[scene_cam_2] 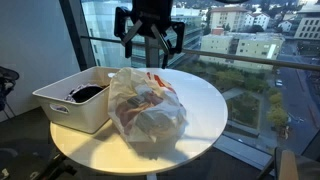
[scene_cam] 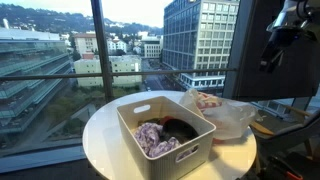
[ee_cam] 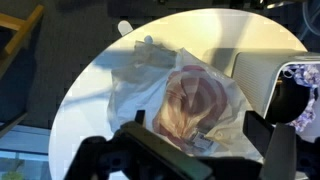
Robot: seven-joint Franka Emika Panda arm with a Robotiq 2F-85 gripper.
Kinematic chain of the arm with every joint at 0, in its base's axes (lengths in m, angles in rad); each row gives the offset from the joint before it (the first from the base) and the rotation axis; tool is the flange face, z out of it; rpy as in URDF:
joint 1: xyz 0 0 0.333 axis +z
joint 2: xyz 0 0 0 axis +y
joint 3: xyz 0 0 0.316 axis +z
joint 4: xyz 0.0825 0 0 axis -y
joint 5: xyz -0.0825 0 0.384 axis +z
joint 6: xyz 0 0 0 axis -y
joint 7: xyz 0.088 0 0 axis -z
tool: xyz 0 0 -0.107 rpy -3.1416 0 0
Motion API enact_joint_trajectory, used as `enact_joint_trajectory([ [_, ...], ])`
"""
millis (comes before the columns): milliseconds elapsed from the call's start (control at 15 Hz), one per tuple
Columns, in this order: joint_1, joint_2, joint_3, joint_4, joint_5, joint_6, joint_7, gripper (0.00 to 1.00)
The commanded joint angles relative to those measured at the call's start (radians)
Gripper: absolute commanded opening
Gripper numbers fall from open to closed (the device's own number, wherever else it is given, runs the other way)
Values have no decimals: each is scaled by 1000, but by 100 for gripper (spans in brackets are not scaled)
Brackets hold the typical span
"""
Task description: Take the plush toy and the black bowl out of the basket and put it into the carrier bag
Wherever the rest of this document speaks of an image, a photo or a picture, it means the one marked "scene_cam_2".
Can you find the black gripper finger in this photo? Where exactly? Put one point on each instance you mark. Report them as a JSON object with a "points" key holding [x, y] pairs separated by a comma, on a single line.
{"points": [[165, 61], [128, 50]]}

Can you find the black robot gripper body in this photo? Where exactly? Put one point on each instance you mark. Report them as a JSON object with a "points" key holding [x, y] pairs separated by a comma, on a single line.
{"points": [[149, 18]]}

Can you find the black bowl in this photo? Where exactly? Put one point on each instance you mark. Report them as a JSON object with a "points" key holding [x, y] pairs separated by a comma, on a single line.
{"points": [[85, 93]]}

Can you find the white plastic carrier bag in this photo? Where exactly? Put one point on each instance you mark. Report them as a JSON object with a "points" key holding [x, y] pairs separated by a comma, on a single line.
{"points": [[144, 107]]}

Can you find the white plastic basket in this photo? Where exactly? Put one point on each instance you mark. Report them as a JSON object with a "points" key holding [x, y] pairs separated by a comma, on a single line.
{"points": [[87, 116]]}

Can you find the metal window railing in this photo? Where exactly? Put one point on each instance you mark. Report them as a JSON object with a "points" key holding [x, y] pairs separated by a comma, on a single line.
{"points": [[234, 57]]}

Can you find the purple patterned cloth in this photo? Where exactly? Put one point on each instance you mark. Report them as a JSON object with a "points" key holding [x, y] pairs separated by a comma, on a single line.
{"points": [[69, 98]]}

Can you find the black tripod stand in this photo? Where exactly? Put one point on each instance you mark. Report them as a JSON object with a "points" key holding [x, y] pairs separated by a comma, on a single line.
{"points": [[8, 80]]}

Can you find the wooden chair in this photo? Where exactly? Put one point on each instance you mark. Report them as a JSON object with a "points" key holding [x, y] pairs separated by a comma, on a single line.
{"points": [[288, 165]]}

